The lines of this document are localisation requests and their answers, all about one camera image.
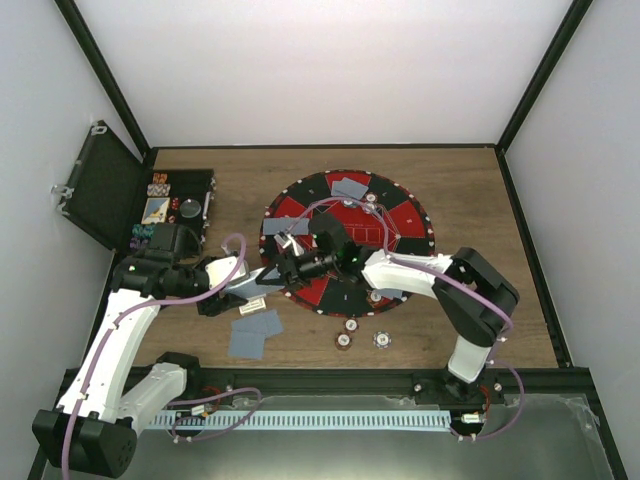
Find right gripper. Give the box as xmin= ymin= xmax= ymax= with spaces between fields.
xmin=258 ymin=248 xmax=339 ymax=290

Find blue orange chip top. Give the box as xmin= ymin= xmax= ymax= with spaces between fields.
xmin=363 ymin=202 xmax=376 ymax=214

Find orange black chip bottom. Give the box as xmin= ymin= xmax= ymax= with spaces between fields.
xmin=368 ymin=291 xmax=382 ymax=305

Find dealt blue card top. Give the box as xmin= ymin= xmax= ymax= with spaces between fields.
xmin=331 ymin=182 xmax=349 ymax=197

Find dealt blue card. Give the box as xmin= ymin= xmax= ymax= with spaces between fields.
xmin=331 ymin=182 xmax=349 ymax=197
xmin=262 ymin=217 xmax=294 ymax=236

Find blue backed card deck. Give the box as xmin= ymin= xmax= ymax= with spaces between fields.
xmin=223 ymin=267 xmax=284 ymax=300

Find orange black chip stack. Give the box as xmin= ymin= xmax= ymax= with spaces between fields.
xmin=334 ymin=333 xmax=353 ymax=351

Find dropped blue card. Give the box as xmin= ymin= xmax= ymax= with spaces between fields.
xmin=228 ymin=330 xmax=266 ymax=360
xmin=232 ymin=310 xmax=284 ymax=338

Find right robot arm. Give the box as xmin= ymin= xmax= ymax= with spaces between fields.
xmin=256 ymin=213 xmax=520 ymax=403

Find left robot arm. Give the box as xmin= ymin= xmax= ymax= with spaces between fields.
xmin=32 ymin=224 xmax=246 ymax=479

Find round red black poker mat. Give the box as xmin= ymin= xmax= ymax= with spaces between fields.
xmin=259 ymin=170 xmax=435 ymax=318

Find purple chips in case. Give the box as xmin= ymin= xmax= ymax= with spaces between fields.
xmin=129 ymin=237 xmax=149 ymax=252

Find green chips in case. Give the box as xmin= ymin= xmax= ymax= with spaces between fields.
xmin=132 ymin=224 xmax=156 ymax=240

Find card deck in case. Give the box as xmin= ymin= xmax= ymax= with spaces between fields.
xmin=140 ymin=197 xmax=170 ymax=224

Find clear round dealer button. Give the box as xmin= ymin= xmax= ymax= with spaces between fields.
xmin=179 ymin=199 xmax=202 ymax=219

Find red dice in case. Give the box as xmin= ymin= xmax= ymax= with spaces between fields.
xmin=167 ymin=198 xmax=180 ymax=223

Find black poker case tray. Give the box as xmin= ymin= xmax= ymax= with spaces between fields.
xmin=124 ymin=169 xmax=216 ymax=256

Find orange chips in case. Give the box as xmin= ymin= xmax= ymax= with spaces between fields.
xmin=146 ymin=172 xmax=171 ymax=198

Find white playing card box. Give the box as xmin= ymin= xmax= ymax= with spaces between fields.
xmin=239 ymin=297 xmax=266 ymax=316

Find black poker case lid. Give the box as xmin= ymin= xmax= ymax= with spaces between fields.
xmin=51 ymin=120 xmax=146 ymax=251

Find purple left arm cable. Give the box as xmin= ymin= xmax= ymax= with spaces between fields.
xmin=60 ymin=233 xmax=264 ymax=474

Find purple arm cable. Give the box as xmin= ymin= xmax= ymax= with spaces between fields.
xmin=60 ymin=233 xmax=264 ymax=474
xmin=287 ymin=195 xmax=526 ymax=442

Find chrome case handle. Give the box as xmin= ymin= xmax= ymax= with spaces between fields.
xmin=202 ymin=191 xmax=214 ymax=221

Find black aluminium front rail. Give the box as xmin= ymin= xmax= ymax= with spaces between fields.
xmin=180 ymin=367 xmax=595 ymax=406

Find light blue slotted cable duct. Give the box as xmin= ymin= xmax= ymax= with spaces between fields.
xmin=148 ymin=410 xmax=451 ymax=433

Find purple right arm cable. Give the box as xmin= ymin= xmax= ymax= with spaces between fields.
xmin=287 ymin=195 xmax=526 ymax=442

